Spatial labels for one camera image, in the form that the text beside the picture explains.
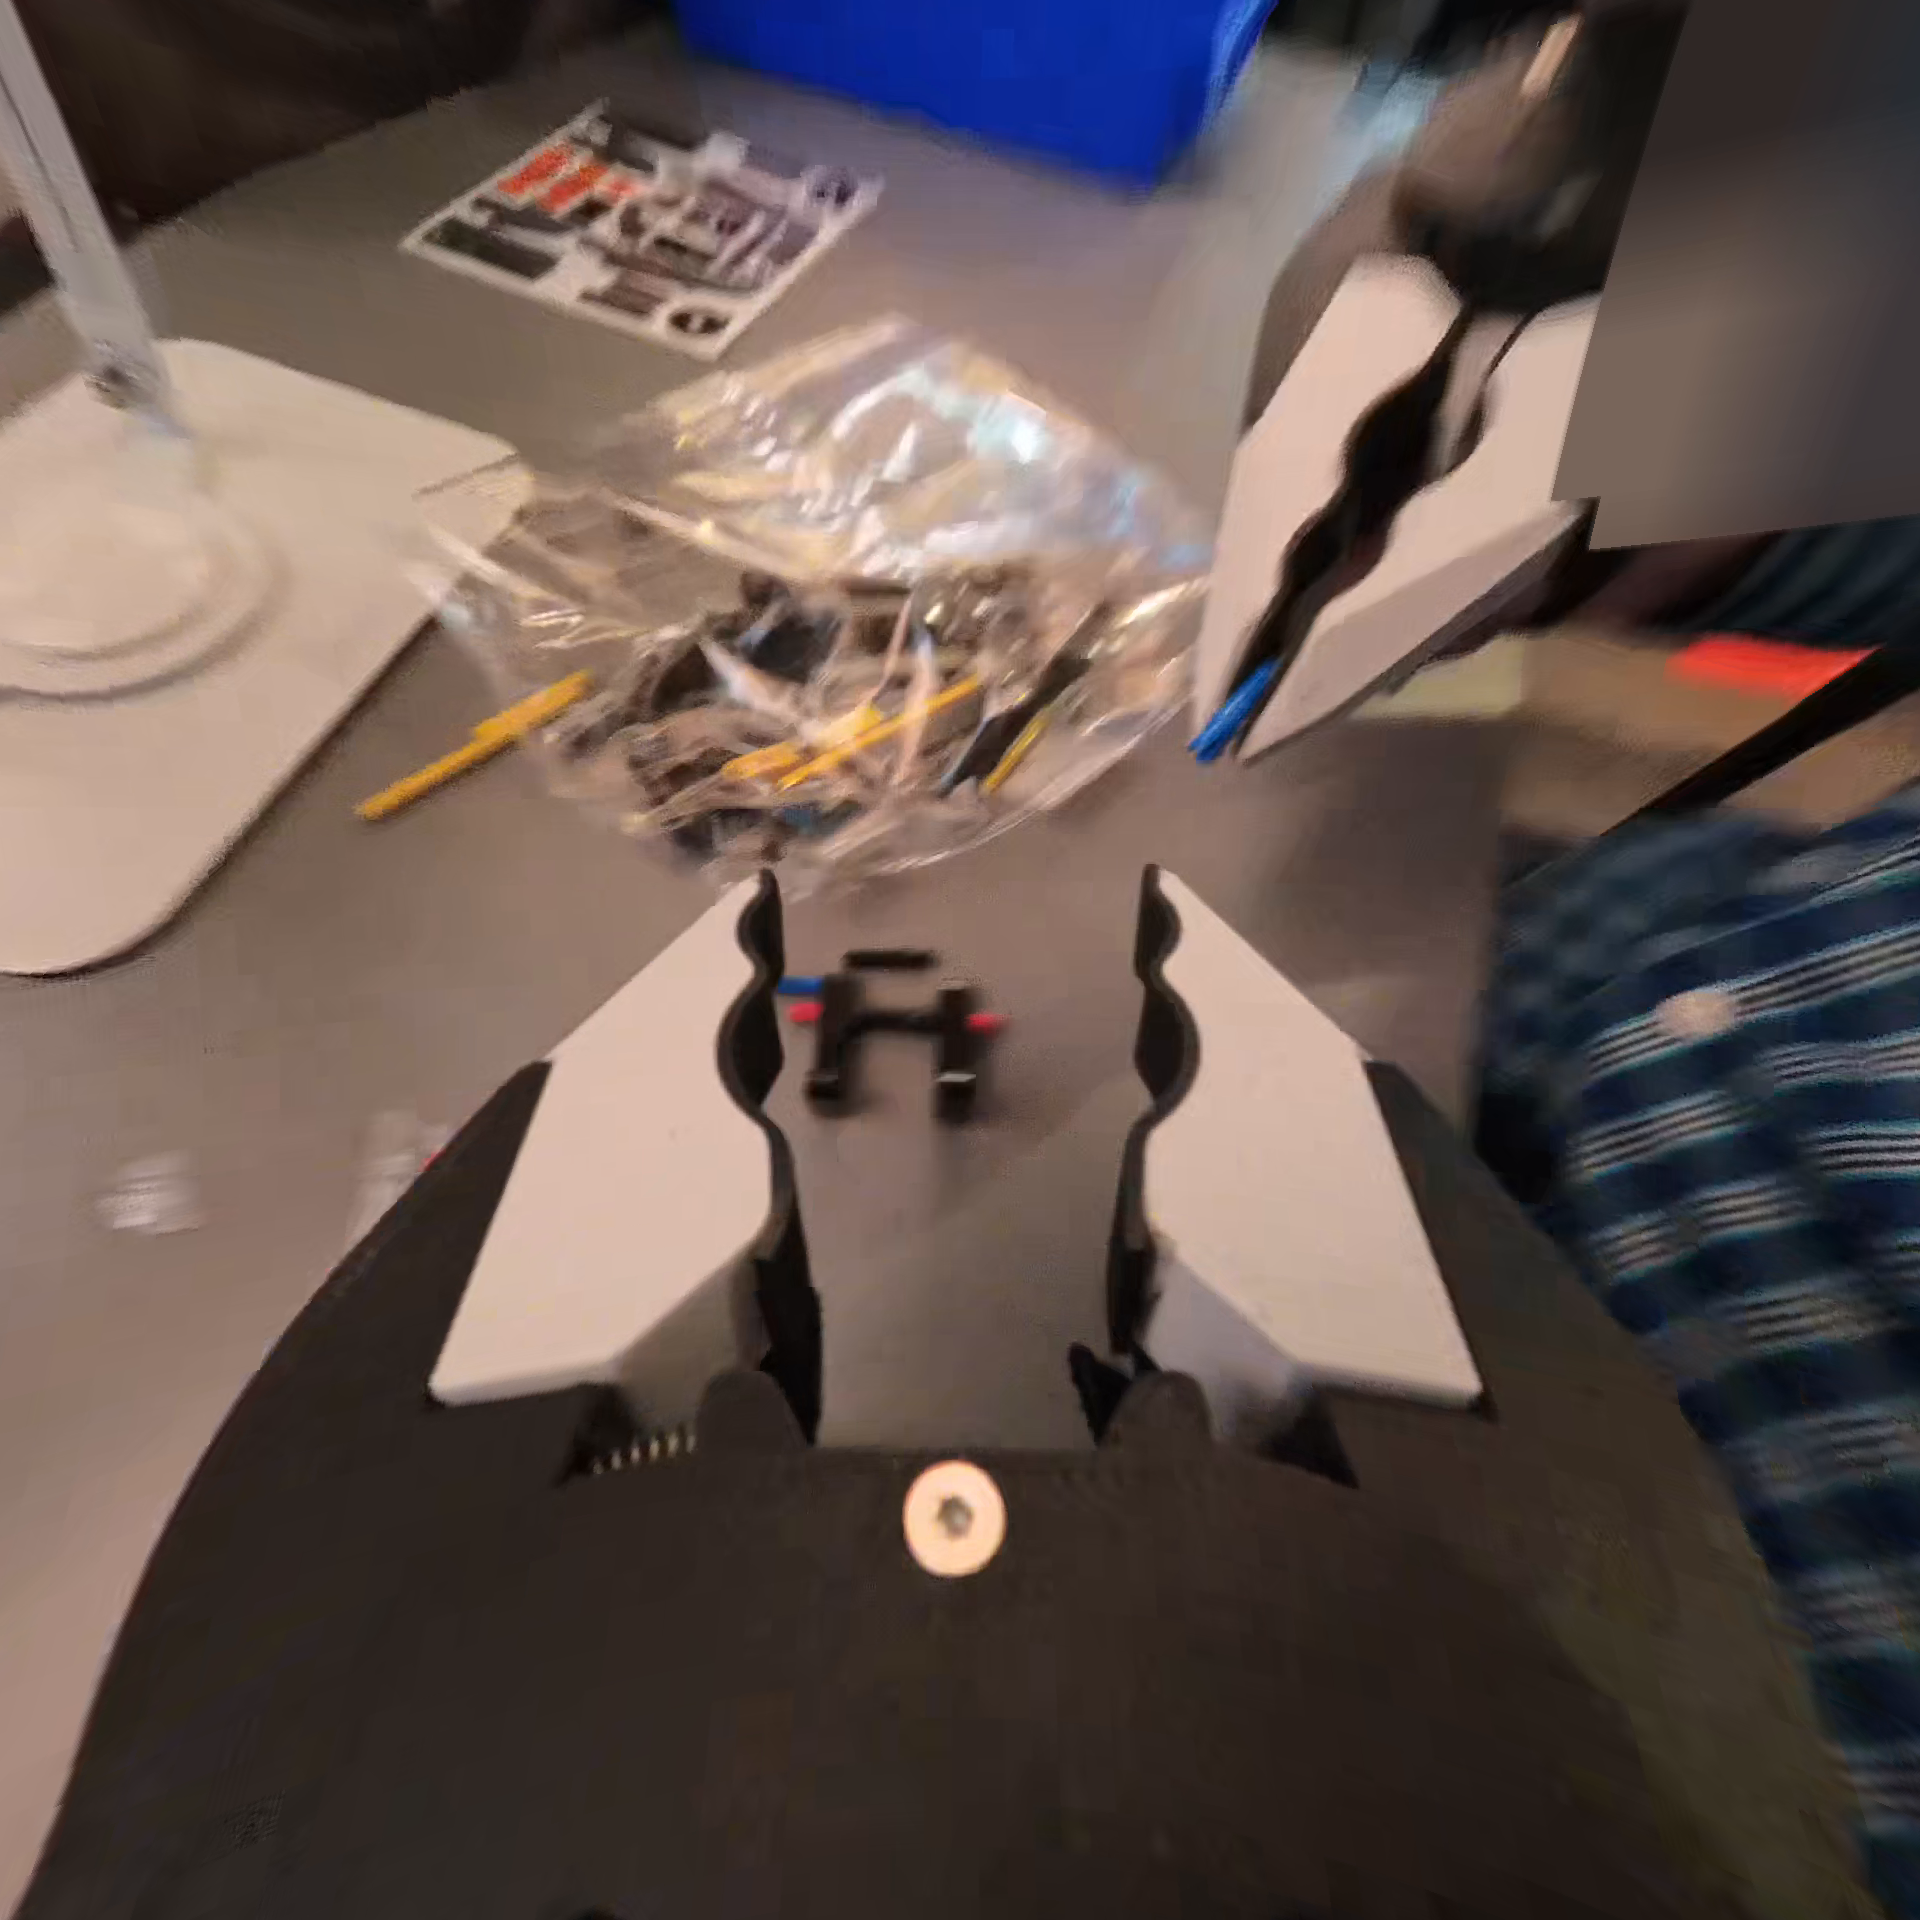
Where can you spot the long yellow lego axle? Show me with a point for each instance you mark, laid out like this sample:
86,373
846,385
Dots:
857,734

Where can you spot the clear plastic scrap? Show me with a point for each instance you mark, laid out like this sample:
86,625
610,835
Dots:
149,1193

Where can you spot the blue plaid shirt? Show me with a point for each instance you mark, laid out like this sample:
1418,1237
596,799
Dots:
1724,1200

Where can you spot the clear bag of colourful pieces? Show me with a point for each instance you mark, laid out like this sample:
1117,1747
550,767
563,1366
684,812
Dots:
403,1163

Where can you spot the orange object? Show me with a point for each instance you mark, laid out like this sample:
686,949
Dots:
1771,669

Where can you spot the yellow lego axle with connector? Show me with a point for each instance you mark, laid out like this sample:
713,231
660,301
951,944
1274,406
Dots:
481,740

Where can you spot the clear bag of grey pieces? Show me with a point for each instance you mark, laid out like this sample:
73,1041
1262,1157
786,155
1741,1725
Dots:
841,569

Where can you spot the blue lego pin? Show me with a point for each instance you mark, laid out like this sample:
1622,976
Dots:
1233,716

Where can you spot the long black lego pin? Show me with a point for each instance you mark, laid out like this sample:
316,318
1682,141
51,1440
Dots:
892,957

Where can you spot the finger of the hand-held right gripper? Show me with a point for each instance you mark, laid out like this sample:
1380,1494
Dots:
1454,585
1290,451

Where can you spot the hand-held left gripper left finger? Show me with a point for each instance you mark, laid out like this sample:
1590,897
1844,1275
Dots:
630,1200

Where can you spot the black lego beam assembly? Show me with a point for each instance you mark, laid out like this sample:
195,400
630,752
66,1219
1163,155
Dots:
886,1037

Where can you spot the lego sticker sheet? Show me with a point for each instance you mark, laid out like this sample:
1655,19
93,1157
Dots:
646,225

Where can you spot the blue plastic bin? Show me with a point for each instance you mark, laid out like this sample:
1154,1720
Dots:
975,77

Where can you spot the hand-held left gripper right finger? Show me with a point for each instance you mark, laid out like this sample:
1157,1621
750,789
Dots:
1290,1200

